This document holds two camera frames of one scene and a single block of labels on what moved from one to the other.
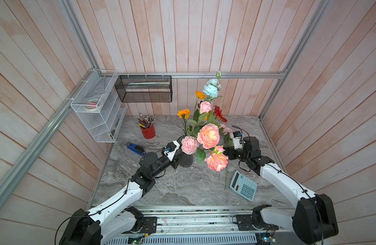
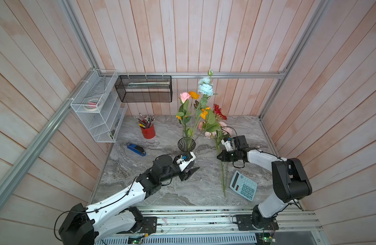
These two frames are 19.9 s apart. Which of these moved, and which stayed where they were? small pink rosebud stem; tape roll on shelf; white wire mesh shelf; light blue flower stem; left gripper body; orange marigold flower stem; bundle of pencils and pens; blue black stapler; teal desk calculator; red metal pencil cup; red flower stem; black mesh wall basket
Moved: small pink rosebud stem; light blue flower stem; orange marigold flower stem; left gripper body
Stayed: tape roll on shelf; red metal pencil cup; teal desk calculator; black mesh wall basket; bundle of pencils and pens; white wire mesh shelf; red flower stem; blue black stapler
